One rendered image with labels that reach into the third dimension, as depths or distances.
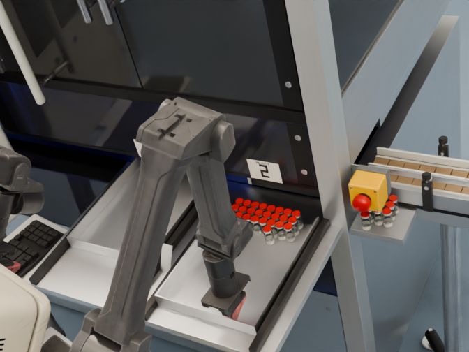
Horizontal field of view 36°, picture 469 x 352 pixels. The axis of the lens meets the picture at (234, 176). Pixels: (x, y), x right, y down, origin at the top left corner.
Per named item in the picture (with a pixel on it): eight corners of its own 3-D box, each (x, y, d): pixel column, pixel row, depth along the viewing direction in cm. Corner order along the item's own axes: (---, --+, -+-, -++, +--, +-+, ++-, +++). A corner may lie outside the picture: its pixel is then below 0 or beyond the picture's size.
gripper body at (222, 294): (252, 281, 152) (246, 256, 148) (227, 316, 145) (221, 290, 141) (226, 274, 155) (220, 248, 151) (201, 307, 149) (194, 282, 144)
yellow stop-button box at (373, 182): (361, 186, 170) (359, 163, 165) (391, 192, 166) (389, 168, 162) (350, 208, 165) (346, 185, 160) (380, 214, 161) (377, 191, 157)
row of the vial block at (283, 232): (232, 222, 181) (229, 209, 178) (296, 237, 172) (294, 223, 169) (228, 228, 180) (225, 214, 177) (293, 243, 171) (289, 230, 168)
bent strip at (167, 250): (169, 259, 176) (162, 242, 172) (179, 262, 174) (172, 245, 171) (137, 302, 167) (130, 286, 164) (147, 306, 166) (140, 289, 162)
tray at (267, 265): (228, 206, 186) (225, 196, 184) (320, 227, 173) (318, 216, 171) (158, 305, 165) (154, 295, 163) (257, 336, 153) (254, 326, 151)
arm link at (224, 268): (195, 254, 142) (220, 260, 139) (213, 232, 146) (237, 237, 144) (202, 279, 146) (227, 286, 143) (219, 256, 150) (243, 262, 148)
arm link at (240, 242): (195, 225, 138) (234, 244, 136) (223, 190, 146) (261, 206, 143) (193, 265, 147) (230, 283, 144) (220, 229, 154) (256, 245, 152)
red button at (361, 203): (357, 201, 164) (356, 188, 161) (374, 204, 162) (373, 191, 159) (352, 212, 161) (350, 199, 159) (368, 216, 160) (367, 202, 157)
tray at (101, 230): (141, 163, 208) (137, 154, 206) (218, 178, 196) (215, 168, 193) (70, 246, 187) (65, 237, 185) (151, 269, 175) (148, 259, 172)
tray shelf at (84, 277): (129, 166, 212) (128, 160, 210) (354, 210, 178) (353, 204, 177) (25, 286, 182) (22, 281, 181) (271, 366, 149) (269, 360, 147)
